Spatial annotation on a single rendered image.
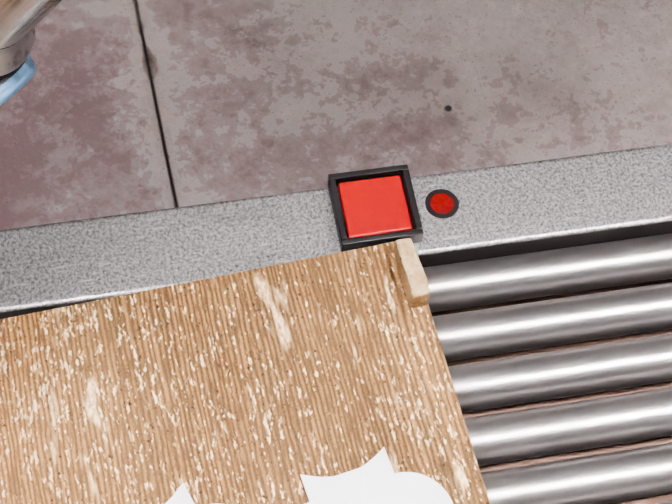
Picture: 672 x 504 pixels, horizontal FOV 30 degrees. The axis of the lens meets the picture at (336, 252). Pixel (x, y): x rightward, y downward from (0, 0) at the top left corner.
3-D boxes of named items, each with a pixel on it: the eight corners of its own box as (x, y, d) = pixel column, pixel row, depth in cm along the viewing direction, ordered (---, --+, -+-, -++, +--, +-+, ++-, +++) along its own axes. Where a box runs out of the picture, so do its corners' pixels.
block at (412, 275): (391, 253, 113) (394, 238, 110) (411, 249, 113) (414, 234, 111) (409, 311, 110) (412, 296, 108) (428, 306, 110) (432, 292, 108)
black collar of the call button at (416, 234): (327, 183, 118) (327, 173, 117) (405, 173, 119) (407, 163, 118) (341, 253, 115) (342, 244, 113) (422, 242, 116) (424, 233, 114)
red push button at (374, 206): (336, 189, 118) (337, 181, 117) (399, 181, 119) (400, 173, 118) (348, 244, 115) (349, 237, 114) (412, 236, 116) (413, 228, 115)
